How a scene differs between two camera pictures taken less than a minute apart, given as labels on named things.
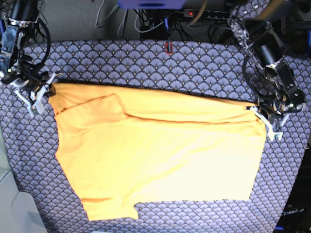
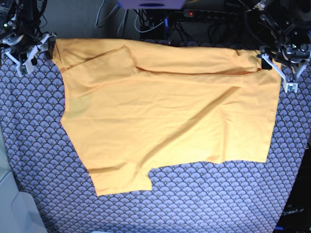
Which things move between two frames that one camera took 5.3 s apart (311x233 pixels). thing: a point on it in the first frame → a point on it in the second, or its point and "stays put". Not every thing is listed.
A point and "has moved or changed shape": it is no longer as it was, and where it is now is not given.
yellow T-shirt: x=120 y=146 has moved or changed shape
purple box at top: x=151 y=4 stays put
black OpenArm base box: x=296 y=217 stays put
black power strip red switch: x=206 y=13 stays put
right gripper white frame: x=271 y=133 → x=290 y=86
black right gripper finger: x=52 y=91 → x=49 y=54
